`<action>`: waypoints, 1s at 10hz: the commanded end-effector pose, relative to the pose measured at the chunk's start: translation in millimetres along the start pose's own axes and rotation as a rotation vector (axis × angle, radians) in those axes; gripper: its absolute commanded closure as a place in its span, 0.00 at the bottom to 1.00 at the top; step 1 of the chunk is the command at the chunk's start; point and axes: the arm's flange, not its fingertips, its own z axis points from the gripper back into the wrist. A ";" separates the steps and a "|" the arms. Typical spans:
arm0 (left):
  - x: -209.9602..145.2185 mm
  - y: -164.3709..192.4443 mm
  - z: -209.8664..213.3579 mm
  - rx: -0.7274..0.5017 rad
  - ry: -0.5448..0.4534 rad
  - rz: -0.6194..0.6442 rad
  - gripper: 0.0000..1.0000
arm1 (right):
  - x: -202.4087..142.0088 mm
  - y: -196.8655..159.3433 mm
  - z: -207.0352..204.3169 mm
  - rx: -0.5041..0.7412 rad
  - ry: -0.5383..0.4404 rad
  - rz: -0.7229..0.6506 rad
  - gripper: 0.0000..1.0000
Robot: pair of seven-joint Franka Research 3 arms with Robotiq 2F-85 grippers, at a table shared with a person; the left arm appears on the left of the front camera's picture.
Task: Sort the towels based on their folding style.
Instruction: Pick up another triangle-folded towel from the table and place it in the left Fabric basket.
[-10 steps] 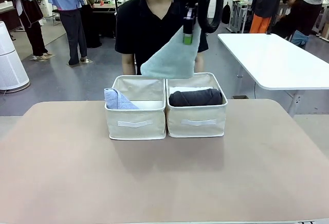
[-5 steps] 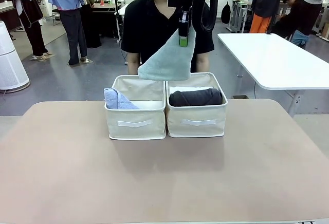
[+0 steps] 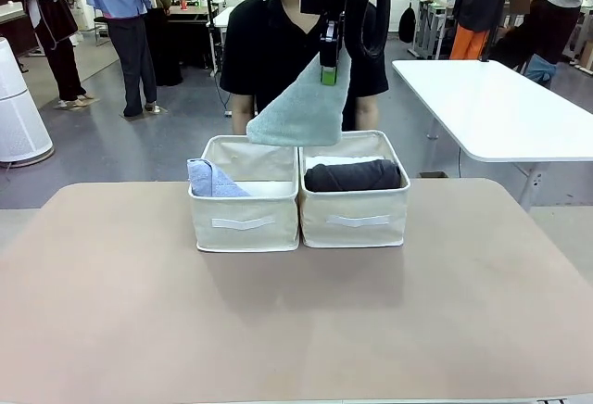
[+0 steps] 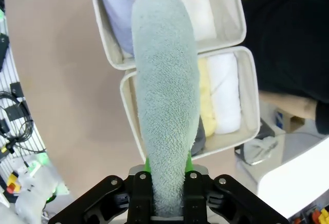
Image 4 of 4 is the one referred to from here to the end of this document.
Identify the light blue cone towel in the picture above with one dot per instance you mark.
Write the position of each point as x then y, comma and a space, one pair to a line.
118, 16

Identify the dark grey towel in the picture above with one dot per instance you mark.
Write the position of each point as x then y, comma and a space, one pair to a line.
199, 136

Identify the brown cardboard box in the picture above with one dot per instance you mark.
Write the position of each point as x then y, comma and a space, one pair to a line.
291, 120

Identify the yellow red emergency stop button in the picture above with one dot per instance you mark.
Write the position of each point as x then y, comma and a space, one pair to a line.
13, 183

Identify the white table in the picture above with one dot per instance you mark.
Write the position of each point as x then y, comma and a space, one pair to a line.
295, 172

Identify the beige fabric storage box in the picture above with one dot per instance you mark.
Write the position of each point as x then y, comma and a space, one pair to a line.
108, 44
248, 100

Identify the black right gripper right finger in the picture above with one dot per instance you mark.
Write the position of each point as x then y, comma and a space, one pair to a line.
231, 201

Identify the grey-green cone towel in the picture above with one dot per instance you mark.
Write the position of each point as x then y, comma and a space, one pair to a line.
167, 93

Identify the person's left forearm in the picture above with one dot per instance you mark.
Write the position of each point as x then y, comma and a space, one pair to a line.
288, 105

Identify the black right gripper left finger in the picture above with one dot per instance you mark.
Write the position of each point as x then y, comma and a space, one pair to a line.
102, 198

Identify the person's torso black shirt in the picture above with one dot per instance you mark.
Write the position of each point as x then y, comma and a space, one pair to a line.
288, 44

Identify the white folded towel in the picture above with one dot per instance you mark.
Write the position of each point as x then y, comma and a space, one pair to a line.
198, 10

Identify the yellow towel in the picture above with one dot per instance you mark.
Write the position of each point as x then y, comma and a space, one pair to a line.
207, 105

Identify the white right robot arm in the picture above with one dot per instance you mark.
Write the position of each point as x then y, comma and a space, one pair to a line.
33, 195

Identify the white towel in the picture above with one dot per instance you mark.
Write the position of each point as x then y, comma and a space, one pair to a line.
198, 10
226, 93

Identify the black electronic device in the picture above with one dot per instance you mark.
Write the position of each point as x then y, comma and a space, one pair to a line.
3, 52

